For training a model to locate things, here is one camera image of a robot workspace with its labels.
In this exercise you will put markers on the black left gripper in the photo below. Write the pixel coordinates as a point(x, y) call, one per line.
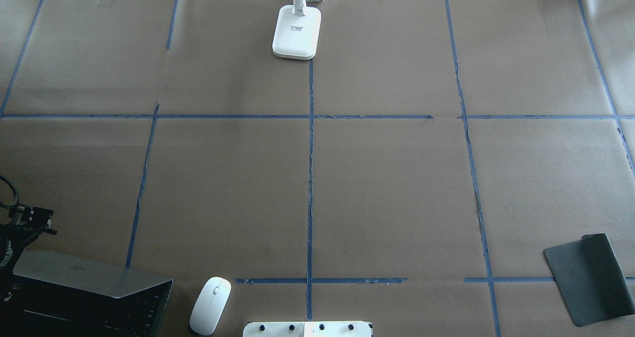
point(11, 245)

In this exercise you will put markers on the grey laptop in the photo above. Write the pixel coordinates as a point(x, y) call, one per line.
point(61, 295)

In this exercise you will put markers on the black mouse pad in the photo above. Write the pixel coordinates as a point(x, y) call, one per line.
point(590, 280)

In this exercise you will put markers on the white computer mouse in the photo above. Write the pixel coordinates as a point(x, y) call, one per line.
point(209, 306)

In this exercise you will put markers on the white desk lamp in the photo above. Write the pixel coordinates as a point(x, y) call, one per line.
point(297, 31)

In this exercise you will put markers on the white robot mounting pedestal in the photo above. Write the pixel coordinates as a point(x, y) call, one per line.
point(309, 329)

